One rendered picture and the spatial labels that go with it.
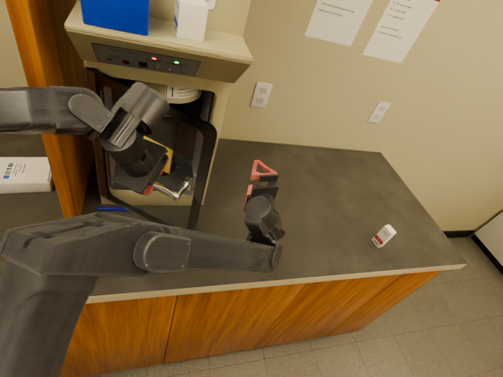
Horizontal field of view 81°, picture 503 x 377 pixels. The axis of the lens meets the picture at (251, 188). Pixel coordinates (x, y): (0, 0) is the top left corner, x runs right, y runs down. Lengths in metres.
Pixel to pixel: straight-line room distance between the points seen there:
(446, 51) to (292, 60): 0.71
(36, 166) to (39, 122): 0.64
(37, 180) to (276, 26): 0.94
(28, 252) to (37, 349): 0.08
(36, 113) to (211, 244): 0.29
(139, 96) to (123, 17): 0.13
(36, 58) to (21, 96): 0.18
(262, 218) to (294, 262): 0.42
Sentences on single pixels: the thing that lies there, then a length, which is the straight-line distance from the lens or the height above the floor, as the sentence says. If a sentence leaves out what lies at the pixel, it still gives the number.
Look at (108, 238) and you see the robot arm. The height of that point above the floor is 1.47.
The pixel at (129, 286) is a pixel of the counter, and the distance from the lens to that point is 0.87.
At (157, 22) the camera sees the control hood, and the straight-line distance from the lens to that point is 0.67.
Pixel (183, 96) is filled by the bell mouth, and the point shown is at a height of 1.33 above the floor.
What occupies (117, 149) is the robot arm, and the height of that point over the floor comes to 1.40.
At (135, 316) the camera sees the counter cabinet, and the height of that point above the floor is 0.71.
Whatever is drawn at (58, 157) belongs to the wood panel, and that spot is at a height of 1.21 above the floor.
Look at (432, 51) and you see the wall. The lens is 1.61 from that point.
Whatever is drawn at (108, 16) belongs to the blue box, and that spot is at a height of 1.53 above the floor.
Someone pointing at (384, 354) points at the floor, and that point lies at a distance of 2.24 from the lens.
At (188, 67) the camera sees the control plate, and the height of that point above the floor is 1.45.
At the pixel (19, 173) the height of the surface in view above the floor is 0.98.
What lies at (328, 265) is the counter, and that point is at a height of 0.94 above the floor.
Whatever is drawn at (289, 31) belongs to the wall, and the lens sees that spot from 1.24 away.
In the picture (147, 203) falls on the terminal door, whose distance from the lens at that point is 0.87.
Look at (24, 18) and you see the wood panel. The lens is 0.65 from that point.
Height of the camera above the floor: 1.72
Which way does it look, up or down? 42 degrees down
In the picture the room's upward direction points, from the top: 21 degrees clockwise
